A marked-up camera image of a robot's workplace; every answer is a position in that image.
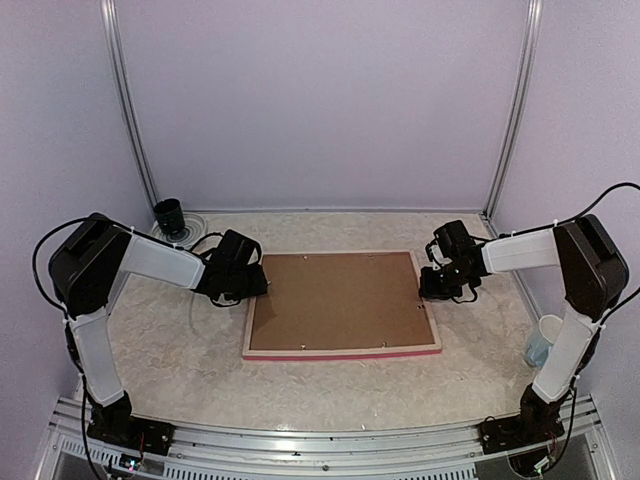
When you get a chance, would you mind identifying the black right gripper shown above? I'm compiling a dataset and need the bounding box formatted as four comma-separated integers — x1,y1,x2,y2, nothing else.
419,261,473,300

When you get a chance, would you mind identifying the pink wooden picture frame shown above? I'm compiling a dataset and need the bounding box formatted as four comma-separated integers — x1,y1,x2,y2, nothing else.
242,248,444,361

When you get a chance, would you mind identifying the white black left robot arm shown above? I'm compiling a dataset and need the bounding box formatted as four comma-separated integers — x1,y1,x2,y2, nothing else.
48,213,268,456

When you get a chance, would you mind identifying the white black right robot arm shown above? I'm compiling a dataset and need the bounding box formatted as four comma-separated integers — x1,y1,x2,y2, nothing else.
419,214,630,454

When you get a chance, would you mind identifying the grey spiral ceramic plate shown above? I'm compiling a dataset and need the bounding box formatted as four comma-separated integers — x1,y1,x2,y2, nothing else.
173,213,207,248

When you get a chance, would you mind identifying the dark green speckled cup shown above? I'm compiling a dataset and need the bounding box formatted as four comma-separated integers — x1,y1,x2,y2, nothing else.
153,198,185,236

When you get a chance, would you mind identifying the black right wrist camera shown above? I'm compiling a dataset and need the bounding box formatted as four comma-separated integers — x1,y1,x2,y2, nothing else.
425,239,448,270

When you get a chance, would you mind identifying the aluminium front rail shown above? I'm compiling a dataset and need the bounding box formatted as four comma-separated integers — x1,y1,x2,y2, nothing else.
37,394,616,480

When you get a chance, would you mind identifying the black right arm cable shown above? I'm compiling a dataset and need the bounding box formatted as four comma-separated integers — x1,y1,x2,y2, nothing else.
474,182,640,321

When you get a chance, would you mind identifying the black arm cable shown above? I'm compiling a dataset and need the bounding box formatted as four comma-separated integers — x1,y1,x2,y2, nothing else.
474,182,640,321
30,217,109,309

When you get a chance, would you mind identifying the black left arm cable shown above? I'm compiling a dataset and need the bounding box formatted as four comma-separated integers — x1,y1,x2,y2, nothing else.
30,217,109,309

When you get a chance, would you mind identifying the right aluminium corner post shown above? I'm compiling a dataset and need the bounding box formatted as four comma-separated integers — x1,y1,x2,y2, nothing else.
483,0,544,221

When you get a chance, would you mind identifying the aluminium corner post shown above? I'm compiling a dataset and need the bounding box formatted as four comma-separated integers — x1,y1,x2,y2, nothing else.
483,0,544,221
99,0,159,210

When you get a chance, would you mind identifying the left aluminium corner post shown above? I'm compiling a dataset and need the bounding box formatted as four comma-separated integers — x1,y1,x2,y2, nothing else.
99,0,159,210

